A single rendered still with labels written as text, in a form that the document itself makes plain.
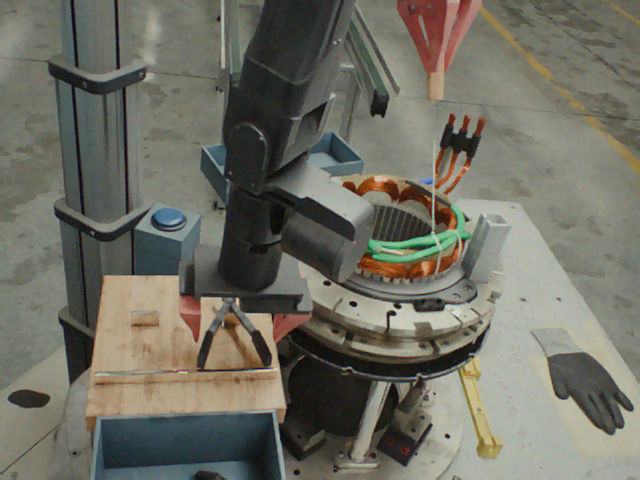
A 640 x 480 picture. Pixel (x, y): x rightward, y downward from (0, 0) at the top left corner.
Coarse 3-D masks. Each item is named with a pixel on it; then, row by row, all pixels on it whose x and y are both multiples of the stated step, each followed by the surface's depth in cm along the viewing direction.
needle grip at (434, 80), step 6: (432, 42) 67; (432, 48) 67; (438, 72) 68; (432, 78) 68; (438, 78) 68; (432, 84) 69; (438, 84) 68; (432, 90) 69; (438, 90) 69; (432, 96) 69; (438, 96) 69
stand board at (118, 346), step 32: (128, 288) 72; (160, 288) 73; (128, 320) 69; (160, 320) 69; (256, 320) 72; (96, 352) 64; (128, 352) 65; (160, 352) 66; (192, 352) 66; (224, 352) 67; (256, 352) 68; (128, 384) 62; (160, 384) 62; (192, 384) 63; (224, 384) 64; (256, 384) 64; (96, 416) 59
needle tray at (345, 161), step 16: (320, 144) 112; (336, 144) 112; (208, 160) 99; (224, 160) 104; (320, 160) 111; (336, 160) 112; (352, 160) 108; (208, 176) 101; (336, 176) 104; (224, 192) 96
